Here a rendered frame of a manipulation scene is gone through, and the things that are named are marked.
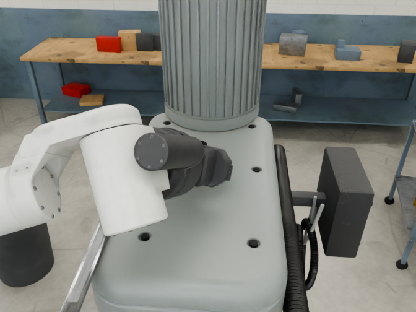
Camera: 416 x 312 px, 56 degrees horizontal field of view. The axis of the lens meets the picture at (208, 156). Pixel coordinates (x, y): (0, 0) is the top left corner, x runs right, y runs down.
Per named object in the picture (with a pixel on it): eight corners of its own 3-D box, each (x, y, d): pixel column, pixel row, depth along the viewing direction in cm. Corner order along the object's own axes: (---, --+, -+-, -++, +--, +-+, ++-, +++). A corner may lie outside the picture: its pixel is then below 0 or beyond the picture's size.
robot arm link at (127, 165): (140, 223, 48) (81, 244, 37) (116, 139, 49) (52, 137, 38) (224, 199, 44) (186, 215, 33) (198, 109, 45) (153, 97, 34)
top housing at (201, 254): (281, 376, 52) (295, 300, 44) (91, 359, 54) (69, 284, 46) (266, 173, 92) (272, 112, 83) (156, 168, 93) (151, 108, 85)
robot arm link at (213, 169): (149, 184, 60) (104, 192, 49) (160, 123, 60) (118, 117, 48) (225, 204, 56) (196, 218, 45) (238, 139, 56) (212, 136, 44)
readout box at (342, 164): (361, 259, 97) (381, 194, 86) (324, 257, 98) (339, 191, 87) (344, 207, 114) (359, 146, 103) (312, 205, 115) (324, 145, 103)
